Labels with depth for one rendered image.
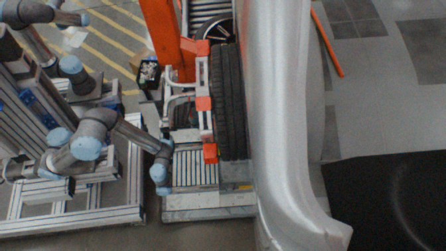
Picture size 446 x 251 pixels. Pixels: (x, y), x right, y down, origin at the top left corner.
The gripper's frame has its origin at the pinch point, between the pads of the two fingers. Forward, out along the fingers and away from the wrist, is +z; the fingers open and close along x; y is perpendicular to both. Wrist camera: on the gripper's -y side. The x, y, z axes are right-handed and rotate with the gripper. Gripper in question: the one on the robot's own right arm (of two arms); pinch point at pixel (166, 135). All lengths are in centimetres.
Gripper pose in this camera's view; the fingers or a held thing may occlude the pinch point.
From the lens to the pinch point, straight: 200.3
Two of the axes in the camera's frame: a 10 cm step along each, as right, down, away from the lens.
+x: -10.0, 0.8, 0.4
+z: -0.5, -8.4, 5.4
